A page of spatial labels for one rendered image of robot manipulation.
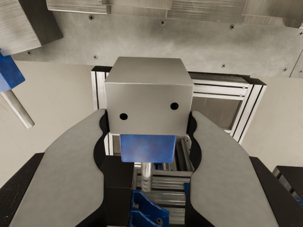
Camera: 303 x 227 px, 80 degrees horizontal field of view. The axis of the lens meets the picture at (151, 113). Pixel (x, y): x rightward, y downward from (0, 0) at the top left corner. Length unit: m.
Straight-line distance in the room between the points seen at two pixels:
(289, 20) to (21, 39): 0.25
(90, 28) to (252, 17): 0.18
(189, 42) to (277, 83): 1.15
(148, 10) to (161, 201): 0.43
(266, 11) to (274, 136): 1.44
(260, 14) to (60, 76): 1.14
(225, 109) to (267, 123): 0.52
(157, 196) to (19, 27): 0.43
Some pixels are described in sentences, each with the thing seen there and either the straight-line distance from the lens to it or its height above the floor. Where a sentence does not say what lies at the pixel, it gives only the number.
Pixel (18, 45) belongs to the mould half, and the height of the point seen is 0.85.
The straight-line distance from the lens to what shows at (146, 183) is 0.19.
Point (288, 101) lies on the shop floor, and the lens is 1.48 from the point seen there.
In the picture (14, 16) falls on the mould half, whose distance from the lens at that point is 0.24.
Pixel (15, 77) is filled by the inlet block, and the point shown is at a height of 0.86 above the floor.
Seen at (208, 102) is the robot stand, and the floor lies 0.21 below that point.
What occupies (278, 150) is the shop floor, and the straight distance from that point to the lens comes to 1.74.
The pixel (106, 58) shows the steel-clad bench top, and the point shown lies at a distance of 0.27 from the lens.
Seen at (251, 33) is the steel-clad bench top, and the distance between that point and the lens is 0.28.
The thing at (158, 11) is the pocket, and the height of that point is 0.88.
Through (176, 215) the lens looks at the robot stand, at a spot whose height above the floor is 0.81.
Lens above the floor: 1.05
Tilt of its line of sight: 59 degrees down
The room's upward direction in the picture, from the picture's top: 180 degrees clockwise
